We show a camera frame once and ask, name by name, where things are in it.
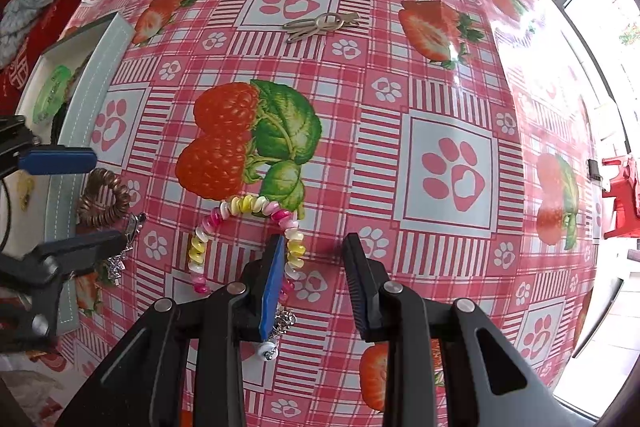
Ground silver chain pendant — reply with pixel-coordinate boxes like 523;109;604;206
102;212;147;286

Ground brown spiral hair tie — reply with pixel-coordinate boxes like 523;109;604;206
77;167;132;228

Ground beige metal hair clip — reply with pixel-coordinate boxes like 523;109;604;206
282;12;361;44

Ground large glass window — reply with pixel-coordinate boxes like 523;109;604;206
550;0;640;168

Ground white box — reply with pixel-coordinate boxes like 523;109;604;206
14;11;134;339

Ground green plastic bracelet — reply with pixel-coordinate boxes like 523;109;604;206
32;65;72;124

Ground silver charm with white bead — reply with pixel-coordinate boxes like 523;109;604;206
256;306;297;362

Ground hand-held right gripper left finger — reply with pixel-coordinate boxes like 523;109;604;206
55;234;287;427

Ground multicoloured spiral bracelet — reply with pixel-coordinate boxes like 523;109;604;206
188;194;306;296

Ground pink strawberry print tablecloth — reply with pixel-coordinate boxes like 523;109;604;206
55;0;608;427

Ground red plastic stool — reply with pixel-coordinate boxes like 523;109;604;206
602;154;640;241

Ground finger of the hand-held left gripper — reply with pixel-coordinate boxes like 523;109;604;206
0;116;97;178
0;230;127;352

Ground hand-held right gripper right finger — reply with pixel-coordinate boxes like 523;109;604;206
342;232;585;427

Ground grey knitted cloth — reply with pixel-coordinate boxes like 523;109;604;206
0;0;72;64

